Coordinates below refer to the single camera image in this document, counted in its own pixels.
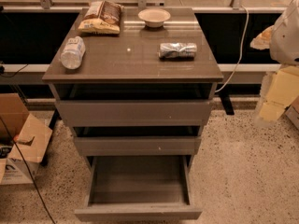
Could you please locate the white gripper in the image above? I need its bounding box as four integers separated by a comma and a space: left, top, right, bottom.
250, 0, 299, 124

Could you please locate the silver redbull can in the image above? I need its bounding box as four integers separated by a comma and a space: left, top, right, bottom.
158, 43, 197, 59

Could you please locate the grey drawer cabinet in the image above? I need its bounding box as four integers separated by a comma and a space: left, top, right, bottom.
42, 7, 224, 166

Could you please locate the middle grey drawer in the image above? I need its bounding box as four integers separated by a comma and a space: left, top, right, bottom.
74, 136, 201, 156

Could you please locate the grey drawer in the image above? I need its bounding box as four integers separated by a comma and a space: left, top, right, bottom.
74, 155, 203, 223
74, 136, 201, 156
56, 101, 211, 127

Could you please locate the bottom grey drawer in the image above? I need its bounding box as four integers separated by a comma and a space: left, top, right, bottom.
74, 155, 203, 223

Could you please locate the top grey drawer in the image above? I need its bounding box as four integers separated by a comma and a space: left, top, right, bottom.
56, 101, 211, 127

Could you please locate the white ceramic bowl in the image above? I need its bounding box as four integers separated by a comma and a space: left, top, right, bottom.
138, 8, 171, 28

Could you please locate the brown chip bag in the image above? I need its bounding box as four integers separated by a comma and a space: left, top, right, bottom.
78, 1, 123, 35

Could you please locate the clear plastic water bottle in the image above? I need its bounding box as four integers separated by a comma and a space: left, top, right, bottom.
60, 36, 86, 70

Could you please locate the open cardboard box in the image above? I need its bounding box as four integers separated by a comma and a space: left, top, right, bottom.
0, 93, 52, 185

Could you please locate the white cable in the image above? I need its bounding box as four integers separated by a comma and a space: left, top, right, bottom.
214, 5, 250, 94

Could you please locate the black floor cable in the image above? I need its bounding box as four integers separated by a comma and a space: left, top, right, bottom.
0, 115, 57, 224

